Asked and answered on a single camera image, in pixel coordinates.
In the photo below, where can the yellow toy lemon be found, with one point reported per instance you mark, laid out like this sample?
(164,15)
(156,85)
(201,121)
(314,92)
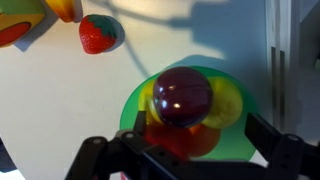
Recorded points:
(226,103)

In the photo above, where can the red toy strawberry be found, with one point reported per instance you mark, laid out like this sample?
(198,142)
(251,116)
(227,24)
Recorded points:
(96,36)

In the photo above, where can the green plastic bowl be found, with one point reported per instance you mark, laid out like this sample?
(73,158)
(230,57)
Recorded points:
(233,143)

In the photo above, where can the colourful soft toy cube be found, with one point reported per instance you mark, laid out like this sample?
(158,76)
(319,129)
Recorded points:
(16,23)

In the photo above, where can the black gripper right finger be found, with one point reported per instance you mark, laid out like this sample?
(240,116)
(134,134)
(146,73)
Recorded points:
(290,156)

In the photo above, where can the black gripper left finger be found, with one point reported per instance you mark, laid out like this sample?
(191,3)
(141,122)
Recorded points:
(110,160)

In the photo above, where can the yellow toy banana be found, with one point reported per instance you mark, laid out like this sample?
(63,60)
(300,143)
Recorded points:
(63,8)

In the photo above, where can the dark purple toy plum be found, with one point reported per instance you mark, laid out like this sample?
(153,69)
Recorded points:
(183,96)

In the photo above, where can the red toy apple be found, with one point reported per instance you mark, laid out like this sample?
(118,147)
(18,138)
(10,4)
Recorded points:
(170,140)

